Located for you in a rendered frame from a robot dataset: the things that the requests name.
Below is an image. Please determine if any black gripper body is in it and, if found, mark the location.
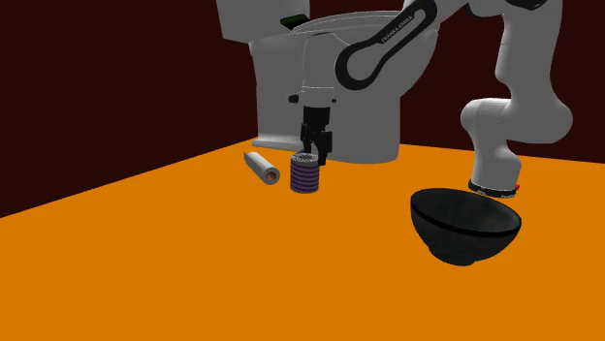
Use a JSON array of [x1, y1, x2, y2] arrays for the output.
[[300, 106, 334, 146]]

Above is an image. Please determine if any purple striped grey cup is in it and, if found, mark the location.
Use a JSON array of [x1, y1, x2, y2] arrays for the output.
[[289, 151, 322, 195]]

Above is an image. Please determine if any grey paper roll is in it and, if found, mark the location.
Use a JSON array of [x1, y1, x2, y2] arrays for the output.
[[242, 150, 282, 186]]

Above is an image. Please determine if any dark green flat box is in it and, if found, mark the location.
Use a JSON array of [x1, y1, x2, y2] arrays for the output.
[[279, 14, 311, 34]]

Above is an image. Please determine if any black bowl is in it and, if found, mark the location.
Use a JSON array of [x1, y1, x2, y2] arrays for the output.
[[408, 187, 524, 267]]

